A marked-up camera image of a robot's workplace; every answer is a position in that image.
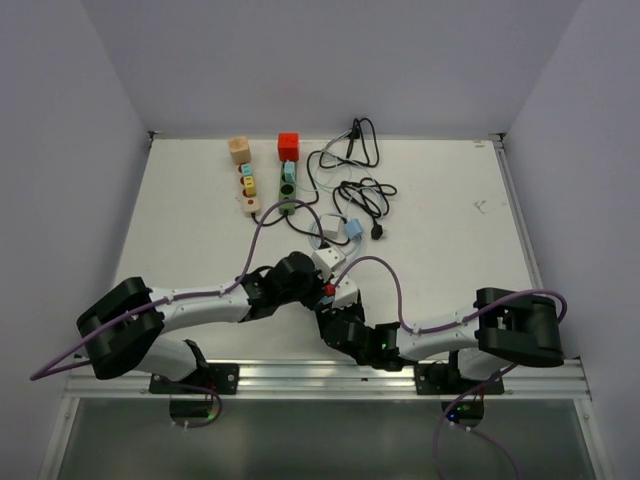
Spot white Honor USB charger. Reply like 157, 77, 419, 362
321, 214, 344, 240

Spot thin light blue USB cable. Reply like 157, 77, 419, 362
317, 128, 386, 224

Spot red cube adapter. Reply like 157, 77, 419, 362
277, 132, 300, 162

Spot black plug head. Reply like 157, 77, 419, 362
371, 224, 384, 241

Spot beige power strip red sockets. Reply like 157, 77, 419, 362
236, 163, 261, 216

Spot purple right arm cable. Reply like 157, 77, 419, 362
334, 255, 571, 480

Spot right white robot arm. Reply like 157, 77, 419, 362
316, 287, 568, 393

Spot light teal charger green strip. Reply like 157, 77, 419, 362
282, 161, 296, 184

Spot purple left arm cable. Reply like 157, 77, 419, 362
29, 198, 321, 382

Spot green power strip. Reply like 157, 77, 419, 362
278, 162, 297, 216

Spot black cable of beige strip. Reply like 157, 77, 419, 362
249, 148, 331, 227

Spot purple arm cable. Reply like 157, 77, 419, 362
334, 255, 571, 480
29, 198, 321, 382

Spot black cable of green strip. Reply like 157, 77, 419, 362
284, 117, 399, 247

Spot light blue USB charger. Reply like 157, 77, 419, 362
344, 218, 364, 241

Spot beige wooden cube adapter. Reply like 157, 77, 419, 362
227, 136, 252, 165

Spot aluminium rail table edge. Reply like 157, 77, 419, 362
64, 360, 591, 401

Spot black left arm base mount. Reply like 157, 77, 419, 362
149, 340, 240, 395

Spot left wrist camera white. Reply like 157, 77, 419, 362
311, 247, 346, 280

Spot teal charger on beige strip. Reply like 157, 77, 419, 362
240, 163, 253, 176

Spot yellow USB charger cube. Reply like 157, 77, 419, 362
241, 176, 257, 198

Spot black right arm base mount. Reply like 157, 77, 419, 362
412, 348, 510, 396

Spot round light blue socket hub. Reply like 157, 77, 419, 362
315, 296, 335, 309

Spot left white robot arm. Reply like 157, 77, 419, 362
76, 251, 333, 393

